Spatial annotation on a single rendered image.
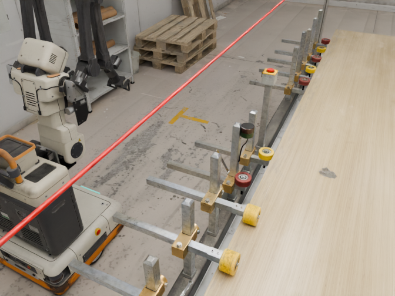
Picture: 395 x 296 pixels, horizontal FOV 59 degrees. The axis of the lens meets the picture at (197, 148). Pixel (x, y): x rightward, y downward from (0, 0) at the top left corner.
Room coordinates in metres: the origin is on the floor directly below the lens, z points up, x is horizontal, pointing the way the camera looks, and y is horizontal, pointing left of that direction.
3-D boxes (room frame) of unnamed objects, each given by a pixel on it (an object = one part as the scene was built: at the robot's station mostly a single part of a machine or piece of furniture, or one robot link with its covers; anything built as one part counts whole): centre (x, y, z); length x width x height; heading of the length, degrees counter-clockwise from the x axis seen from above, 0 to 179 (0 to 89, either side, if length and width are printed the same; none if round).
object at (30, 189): (1.52, 0.98, 0.59); 0.55 x 0.34 x 0.83; 63
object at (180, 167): (1.35, -0.04, 0.84); 0.43 x 0.03 x 0.04; 65
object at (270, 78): (1.79, -0.40, 1.18); 0.07 x 0.07 x 0.08; 65
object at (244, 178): (1.27, -0.22, 0.85); 0.08 x 0.08 x 0.11
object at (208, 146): (1.56, -0.19, 0.84); 0.43 x 0.03 x 0.04; 65
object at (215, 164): (1.11, -0.07, 0.93); 0.04 x 0.04 x 0.48; 65
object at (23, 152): (1.50, 0.99, 0.87); 0.23 x 0.15 x 0.11; 63
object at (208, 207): (1.09, -0.06, 0.95); 0.14 x 0.06 x 0.05; 155
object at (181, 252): (0.86, 0.04, 0.95); 0.14 x 0.06 x 0.05; 155
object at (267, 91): (1.79, -0.40, 0.93); 0.05 x 0.05 x 0.45; 65
